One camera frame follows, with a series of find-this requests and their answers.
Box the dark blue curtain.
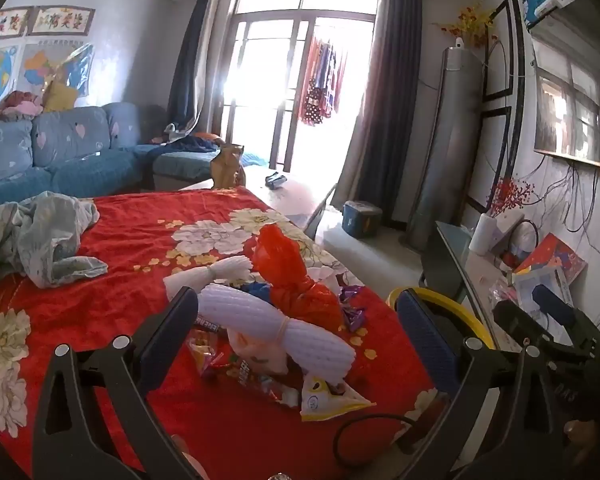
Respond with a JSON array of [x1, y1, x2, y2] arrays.
[[167, 0, 221, 136]]

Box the red snack packet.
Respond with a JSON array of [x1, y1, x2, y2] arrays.
[[232, 362, 301, 408]]

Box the black cable loop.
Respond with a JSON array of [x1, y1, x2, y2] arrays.
[[332, 412, 431, 466]]

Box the wall mounted television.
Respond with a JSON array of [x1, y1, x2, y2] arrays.
[[527, 0, 600, 176]]

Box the yellow artificial flowers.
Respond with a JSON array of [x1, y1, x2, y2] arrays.
[[432, 2, 498, 51]]

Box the grey tower air conditioner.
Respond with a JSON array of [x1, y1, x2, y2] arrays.
[[405, 45, 486, 253]]

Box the white paper box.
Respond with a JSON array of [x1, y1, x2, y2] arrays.
[[512, 265, 576, 313]]

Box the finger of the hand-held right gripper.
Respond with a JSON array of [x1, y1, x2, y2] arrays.
[[530, 284, 600, 350], [492, 299, 597, 362]]

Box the blue storage stool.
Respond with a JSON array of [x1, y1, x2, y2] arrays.
[[342, 200, 383, 240]]

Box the glass top television cabinet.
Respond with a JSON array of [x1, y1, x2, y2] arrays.
[[420, 220, 531, 351]]

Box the brown framed balcony door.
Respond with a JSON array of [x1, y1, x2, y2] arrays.
[[212, 0, 383, 173]]

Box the large white foam net roll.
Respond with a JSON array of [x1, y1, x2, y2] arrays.
[[197, 282, 357, 378]]

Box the yellow rimmed black bin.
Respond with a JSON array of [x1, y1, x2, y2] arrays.
[[386, 285, 497, 356]]

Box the dark blue garment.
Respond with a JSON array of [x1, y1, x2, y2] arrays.
[[165, 132, 221, 153]]

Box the clear candy wrapper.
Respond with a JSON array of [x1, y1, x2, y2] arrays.
[[187, 332, 237, 378]]

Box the grey blue crumpled garment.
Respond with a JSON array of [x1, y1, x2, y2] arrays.
[[0, 191, 110, 295]]

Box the yellow white snack packet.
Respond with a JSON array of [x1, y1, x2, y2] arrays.
[[300, 374, 377, 422]]

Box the blue cloth item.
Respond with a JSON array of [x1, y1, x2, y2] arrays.
[[244, 282, 274, 302]]

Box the white cylindrical vase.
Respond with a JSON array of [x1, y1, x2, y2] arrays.
[[469, 212, 497, 255]]

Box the dark coffee table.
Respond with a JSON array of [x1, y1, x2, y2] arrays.
[[180, 172, 338, 241]]

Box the bundle of hanging black cables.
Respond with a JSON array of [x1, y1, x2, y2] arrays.
[[540, 157, 600, 331]]

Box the grey blue curtain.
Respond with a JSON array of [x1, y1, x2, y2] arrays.
[[330, 0, 423, 226]]

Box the brown paper bag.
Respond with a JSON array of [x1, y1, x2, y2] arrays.
[[210, 143, 247, 191]]

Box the small white foam net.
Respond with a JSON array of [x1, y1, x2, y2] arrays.
[[162, 255, 255, 301]]

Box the framed embroidery wall picture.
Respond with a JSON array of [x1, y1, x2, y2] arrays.
[[27, 5, 97, 37], [0, 7, 33, 43]]

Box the red picture board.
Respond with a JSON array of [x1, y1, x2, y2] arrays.
[[512, 232, 588, 286]]

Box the red plastic bag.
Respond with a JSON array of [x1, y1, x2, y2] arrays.
[[252, 224, 345, 333]]

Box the country map poster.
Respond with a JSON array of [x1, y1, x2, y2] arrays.
[[22, 42, 96, 98]]

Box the person's left hand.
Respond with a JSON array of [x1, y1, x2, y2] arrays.
[[171, 434, 206, 480]]

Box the row of hanging clothes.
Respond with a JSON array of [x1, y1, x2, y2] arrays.
[[297, 30, 348, 127]]

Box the dark shiny snack wrapper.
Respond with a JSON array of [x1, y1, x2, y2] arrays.
[[194, 312, 228, 334]]

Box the pile of pink red clothes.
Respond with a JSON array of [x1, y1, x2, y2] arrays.
[[0, 90, 43, 121]]

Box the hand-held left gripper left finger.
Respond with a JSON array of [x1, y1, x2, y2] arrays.
[[32, 286, 203, 480]]

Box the blue heart print sofa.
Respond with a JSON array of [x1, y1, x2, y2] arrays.
[[0, 101, 271, 211]]

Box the basket with black hoop handle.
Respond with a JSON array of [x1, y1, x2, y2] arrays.
[[509, 220, 540, 267]]

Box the red floral blanket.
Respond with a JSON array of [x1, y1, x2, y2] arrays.
[[0, 187, 448, 480]]

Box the yellow pillow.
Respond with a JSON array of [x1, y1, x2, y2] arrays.
[[42, 80, 77, 113]]

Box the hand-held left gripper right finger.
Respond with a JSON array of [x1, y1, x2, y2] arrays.
[[395, 286, 568, 480]]

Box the person's right hand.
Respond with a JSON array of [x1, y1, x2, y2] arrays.
[[564, 419, 597, 455]]

